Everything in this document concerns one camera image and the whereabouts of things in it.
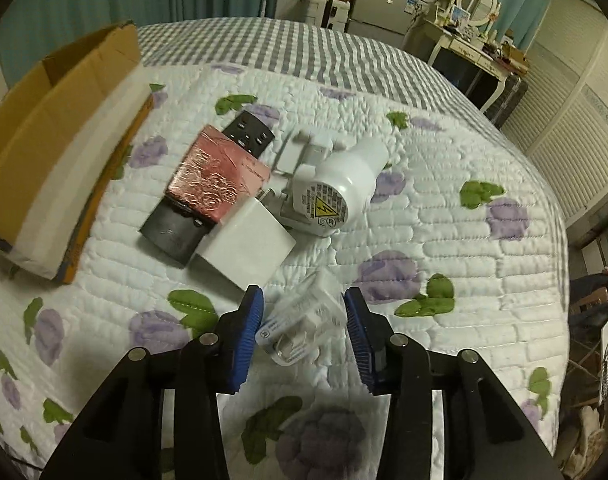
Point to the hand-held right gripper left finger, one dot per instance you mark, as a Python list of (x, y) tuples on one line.
[(250, 327)]

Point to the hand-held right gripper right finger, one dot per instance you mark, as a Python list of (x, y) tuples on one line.
[(358, 345)]

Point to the small white charger clear wrap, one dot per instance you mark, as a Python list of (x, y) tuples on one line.
[(304, 320)]

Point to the white square charger block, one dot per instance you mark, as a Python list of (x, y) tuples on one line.
[(244, 245)]

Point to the black power strip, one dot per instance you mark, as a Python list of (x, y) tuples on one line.
[(171, 232)]

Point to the white floral quilt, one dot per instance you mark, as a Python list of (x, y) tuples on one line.
[(434, 240)]

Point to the pink patterned box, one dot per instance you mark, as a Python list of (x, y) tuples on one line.
[(214, 175)]

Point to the white round adapter warning label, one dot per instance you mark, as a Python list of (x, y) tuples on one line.
[(334, 180)]

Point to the white folding plug adapter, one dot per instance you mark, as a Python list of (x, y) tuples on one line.
[(296, 152)]

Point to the dark chair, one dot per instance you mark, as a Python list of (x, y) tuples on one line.
[(591, 300)]

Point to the black suitcase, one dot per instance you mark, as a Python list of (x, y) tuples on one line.
[(509, 97)]

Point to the open cardboard box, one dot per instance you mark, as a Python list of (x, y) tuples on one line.
[(29, 125)]

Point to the white vanity table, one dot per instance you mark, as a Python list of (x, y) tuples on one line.
[(464, 47)]

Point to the white small fridge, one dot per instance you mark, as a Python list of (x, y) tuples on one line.
[(379, 7)]

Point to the small picture frame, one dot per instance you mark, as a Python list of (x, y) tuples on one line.
[(460, 14)]

